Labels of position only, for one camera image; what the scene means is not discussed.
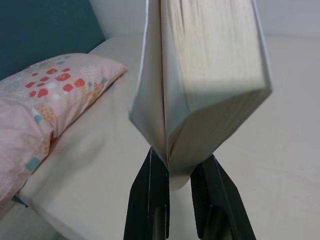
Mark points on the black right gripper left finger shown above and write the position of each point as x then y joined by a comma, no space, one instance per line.
150,200

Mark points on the pink floral pillow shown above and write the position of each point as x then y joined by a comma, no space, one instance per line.
37,100

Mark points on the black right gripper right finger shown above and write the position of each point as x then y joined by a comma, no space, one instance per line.
220,207

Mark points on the white blue lettered book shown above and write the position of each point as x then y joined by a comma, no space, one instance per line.
212,62

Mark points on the teal upholstered headboard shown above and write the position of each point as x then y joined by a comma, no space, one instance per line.
37,30

